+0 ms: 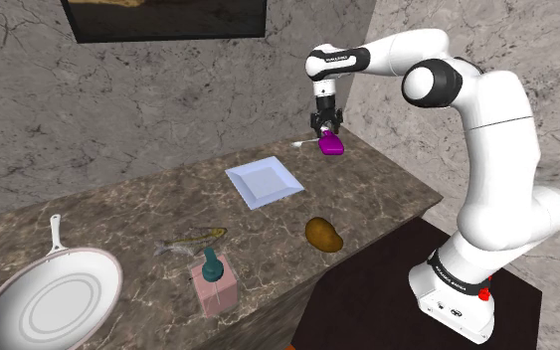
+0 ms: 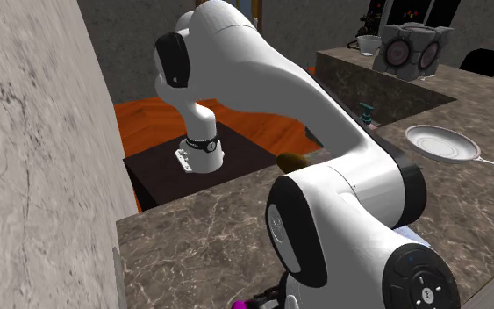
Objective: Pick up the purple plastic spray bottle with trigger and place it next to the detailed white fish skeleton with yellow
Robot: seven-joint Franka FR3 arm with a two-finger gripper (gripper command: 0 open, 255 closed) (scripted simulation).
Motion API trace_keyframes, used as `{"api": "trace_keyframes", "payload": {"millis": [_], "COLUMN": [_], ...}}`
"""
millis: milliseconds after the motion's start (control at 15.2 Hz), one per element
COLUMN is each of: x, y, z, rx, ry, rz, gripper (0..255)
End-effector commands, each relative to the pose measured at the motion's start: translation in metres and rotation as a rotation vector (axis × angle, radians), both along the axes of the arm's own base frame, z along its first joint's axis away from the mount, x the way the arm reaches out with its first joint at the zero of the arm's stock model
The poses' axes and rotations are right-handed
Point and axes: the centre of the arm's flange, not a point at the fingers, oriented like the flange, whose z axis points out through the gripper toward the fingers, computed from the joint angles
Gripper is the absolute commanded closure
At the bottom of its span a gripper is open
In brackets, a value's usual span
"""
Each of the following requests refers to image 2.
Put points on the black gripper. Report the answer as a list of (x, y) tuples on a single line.
[(274, 295)]

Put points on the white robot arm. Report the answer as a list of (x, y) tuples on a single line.
[(272, 81)]

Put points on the magenta object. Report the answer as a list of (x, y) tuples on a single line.
[(239, 305)]

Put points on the brown oval potato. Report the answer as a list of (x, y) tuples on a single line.
[(291, 162)]

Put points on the dark robot stand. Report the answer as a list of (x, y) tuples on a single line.
[(246, 150)]

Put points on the teal soap dispenser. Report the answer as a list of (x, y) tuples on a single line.
[(366, 113)]

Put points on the white frying pan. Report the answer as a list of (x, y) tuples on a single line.
[(441, 143)]

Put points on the white cup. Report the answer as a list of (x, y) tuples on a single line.
[(368, 45)]

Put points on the grey cube with pink circles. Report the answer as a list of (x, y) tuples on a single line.
[(413, 51)]

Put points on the dark window with white frame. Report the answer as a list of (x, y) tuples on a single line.
[(409, 10)]

